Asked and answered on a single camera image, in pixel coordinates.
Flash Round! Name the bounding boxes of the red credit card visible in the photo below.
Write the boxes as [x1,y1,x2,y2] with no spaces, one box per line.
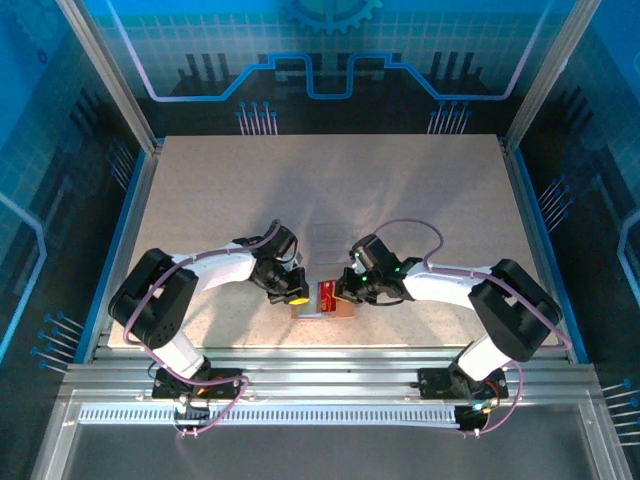
[318,279,338,314]

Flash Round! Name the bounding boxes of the brown card holder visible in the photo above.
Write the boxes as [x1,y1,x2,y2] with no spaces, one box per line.
[289,281,358,321]

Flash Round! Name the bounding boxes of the black connector box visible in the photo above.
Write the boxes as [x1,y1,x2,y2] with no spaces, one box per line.
[173,397,211,426]
[457,403,489,432]

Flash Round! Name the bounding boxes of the aluminium front rail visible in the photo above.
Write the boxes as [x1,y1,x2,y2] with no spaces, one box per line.
[59,347,601,405]

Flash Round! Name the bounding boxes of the white slotted cable duct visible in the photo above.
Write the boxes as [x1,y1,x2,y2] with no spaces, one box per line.
[78,403,461,427]

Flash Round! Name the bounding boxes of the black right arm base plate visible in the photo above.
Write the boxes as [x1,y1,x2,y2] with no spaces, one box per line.
[417,367,509,400]

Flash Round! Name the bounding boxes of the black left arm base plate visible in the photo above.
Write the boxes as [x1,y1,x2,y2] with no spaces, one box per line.
[151,367,246,401]

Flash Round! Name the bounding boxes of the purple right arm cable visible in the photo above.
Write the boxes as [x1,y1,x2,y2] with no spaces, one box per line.
[372,218,574,439]

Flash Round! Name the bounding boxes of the aluminium corner post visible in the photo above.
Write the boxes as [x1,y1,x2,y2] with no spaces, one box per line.
[55,0,164,154]
[503,0,604,151]

